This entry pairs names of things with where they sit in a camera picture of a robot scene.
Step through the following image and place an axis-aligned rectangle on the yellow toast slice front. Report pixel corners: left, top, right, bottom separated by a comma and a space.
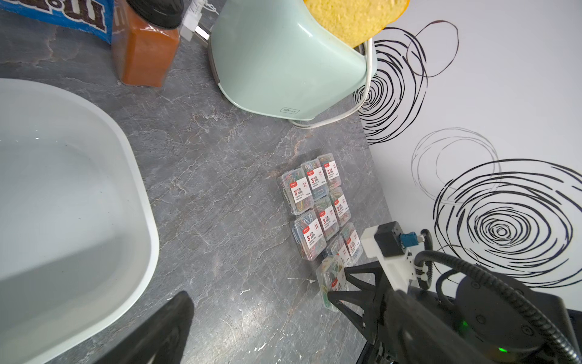
304, 0, 410, 48

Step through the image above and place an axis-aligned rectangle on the blue candy packet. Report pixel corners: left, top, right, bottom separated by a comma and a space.
1, 0, 114, 44

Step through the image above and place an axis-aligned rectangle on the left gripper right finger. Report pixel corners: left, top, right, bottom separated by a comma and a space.
385, 291, 491, 364

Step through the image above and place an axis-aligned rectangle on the white storage box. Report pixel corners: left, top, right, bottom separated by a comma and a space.
1, 79, 159, 363

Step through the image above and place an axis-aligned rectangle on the orange spice bottle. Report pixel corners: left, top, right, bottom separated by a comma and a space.
112, 0, 184, 87

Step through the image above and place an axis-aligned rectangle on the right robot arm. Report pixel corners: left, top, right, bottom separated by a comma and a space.
327, 223, 581, 363

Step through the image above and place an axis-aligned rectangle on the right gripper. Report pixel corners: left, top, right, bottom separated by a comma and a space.
327, 261, 398, 363

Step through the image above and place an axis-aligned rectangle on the mint green toaster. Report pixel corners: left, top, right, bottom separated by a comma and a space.
208, 1, 377, 129

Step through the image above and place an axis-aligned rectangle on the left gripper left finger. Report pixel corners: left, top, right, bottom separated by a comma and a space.
97, 291, 195, 363

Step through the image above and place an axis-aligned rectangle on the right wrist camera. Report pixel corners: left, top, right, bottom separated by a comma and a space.
360, 221, 432, 293

